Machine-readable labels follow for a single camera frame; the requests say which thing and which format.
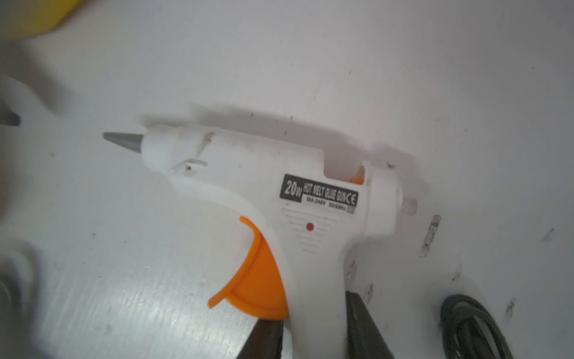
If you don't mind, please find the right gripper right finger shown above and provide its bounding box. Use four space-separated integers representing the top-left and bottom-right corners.
345 291 394 359

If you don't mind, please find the yellow hot glue gun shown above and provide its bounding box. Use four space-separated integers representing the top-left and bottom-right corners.
1 0 84 42

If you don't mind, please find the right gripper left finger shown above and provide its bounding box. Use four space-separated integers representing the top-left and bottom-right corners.
237 320 284 359

